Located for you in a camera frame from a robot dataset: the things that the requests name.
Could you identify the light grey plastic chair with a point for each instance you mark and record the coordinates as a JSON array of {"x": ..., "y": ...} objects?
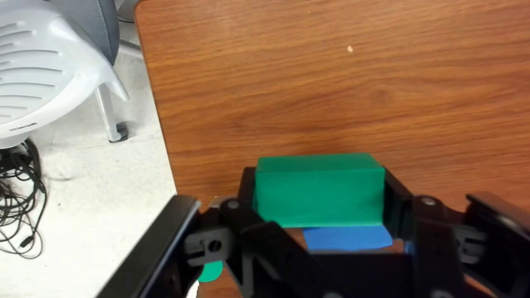
[{"x": 43, "y": 66}]

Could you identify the long green block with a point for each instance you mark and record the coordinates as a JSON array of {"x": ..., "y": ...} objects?
[{"x": 320, "y": 190}]

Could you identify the blue block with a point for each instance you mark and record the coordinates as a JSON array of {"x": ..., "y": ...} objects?
[{"x": 348, "y": 238}]

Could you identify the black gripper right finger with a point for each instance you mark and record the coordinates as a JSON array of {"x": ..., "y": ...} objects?
[{"x": 441, "y": 241}]

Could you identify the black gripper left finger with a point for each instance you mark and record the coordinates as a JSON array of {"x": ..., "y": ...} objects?
[{"x": 149, "y": 253}]

